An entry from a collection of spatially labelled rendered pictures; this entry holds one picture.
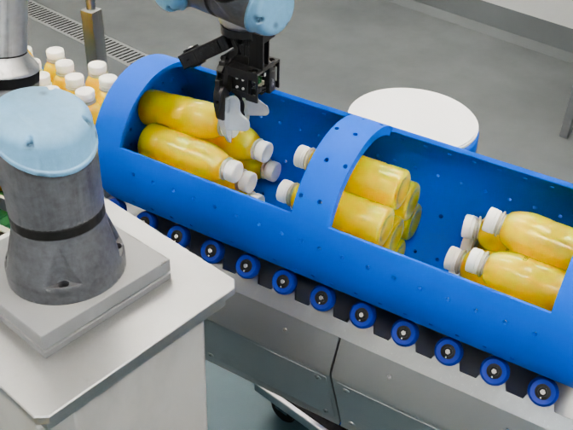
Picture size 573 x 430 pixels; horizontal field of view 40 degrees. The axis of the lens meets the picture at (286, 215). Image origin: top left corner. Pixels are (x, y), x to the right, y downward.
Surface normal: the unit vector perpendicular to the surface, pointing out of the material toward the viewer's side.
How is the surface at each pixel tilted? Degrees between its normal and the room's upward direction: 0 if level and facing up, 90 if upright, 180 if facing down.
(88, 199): 88
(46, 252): 71
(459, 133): 0
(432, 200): 75
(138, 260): 2
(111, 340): 0
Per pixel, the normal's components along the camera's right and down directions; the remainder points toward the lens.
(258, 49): -0.51, 0.50
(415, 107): 0.04, -0.80
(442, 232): -0.40, -0.05
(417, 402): -0.47, 0.20
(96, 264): 0.73, 0.11
